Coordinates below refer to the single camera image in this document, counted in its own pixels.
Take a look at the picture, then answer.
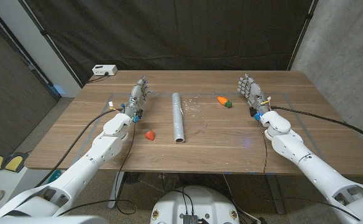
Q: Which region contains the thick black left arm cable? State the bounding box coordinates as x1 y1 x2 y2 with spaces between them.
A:
34 107 126 188

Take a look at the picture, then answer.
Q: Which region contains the plastic wrap roll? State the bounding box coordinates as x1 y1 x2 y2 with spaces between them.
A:
172 92 186 144

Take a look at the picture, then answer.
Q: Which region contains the orange toy carrot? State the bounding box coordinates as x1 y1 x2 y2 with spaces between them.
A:
217 96 233 109

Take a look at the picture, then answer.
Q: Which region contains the black backdrop curtain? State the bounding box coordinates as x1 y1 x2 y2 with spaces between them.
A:
22 0 315 86

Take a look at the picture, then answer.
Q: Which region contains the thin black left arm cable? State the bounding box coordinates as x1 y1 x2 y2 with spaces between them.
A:
57 121 138 217

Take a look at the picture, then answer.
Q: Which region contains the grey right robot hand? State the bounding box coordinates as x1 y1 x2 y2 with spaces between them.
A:
237 73 272 121

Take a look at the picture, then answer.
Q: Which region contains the white floor cable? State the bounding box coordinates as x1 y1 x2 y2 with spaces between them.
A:
223 174 257 223

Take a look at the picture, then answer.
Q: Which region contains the black round fan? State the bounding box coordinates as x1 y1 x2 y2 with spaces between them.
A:
124 172 145 185

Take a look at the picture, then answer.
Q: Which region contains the black backdrop stand pole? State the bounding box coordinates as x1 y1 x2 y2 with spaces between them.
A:
286 0 319 72
17 0 85 89

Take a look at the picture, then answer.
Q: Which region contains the teal object under table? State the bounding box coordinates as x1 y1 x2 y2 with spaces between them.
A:
47 170 63 184

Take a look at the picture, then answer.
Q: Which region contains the black outlet box cable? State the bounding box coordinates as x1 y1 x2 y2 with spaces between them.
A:
87 72 109 84

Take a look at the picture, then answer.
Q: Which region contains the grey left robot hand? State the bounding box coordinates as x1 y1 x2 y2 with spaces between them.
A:
124 75 153 123

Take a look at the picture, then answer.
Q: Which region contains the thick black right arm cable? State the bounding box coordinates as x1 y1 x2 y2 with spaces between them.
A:
270 105 363 150

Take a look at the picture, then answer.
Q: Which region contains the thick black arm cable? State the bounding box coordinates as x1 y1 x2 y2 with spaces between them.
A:
270 105 363 150
34 107 126 188

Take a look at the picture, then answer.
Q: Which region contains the white power outlet box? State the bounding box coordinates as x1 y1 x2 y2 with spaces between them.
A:
91 64 118 77

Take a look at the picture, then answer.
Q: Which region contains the white table leg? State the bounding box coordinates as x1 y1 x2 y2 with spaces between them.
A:
108 171 125 209

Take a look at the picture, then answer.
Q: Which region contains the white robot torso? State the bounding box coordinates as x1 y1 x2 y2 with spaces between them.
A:
150 185 241 224

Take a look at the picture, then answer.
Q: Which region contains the grey table leg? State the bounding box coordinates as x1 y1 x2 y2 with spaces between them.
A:
267 174 285 215

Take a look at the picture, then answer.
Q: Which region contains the black torso cable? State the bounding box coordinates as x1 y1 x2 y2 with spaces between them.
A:
175 185 195 216

